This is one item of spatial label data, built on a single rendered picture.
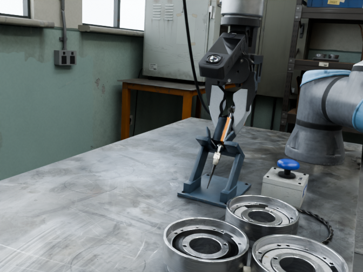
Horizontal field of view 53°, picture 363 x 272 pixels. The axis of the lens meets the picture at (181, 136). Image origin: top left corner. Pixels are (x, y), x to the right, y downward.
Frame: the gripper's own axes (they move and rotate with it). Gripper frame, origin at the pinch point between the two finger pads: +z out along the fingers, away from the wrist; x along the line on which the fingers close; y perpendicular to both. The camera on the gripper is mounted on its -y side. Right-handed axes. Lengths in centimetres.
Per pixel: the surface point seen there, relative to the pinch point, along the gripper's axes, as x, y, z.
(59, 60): 147, 101, -1
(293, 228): -16.8, -15.9, 8.6
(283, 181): -12.0, -1.2, 7.4
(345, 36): 12, 381, -36
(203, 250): -7.5, -24.3, 11.0
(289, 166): -12.5, 0.1, 5.0
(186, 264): -8.3, -31.4, 8.8
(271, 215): -13.0, -12.4, 9.2
